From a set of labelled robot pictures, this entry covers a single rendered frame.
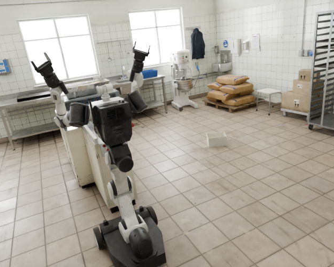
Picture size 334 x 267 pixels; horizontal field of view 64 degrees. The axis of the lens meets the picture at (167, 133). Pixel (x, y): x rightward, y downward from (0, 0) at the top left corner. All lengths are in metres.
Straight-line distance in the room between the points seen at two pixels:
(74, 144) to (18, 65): 3.29
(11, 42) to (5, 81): 0.78
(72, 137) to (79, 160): 0.31
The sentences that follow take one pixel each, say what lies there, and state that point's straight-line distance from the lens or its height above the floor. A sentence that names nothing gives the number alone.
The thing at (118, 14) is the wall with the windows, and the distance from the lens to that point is 6.62.
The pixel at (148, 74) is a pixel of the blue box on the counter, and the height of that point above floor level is 0.95.
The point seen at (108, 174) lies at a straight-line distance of 2.82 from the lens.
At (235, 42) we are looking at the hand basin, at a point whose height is 1.39.
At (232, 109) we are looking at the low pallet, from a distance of 6.00.
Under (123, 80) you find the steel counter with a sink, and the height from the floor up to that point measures 0.88.
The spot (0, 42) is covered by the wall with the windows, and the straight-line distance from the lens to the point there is 6.34.
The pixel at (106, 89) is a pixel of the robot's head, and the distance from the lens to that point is 1.93.
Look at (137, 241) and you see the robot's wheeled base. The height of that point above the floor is 0.34.
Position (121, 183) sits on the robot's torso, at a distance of 2.24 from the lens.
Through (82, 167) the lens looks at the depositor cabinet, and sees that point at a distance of 3.49.
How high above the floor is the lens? 1.76
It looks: 20 degrees down
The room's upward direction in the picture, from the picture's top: 7 degrees counter-clockwise
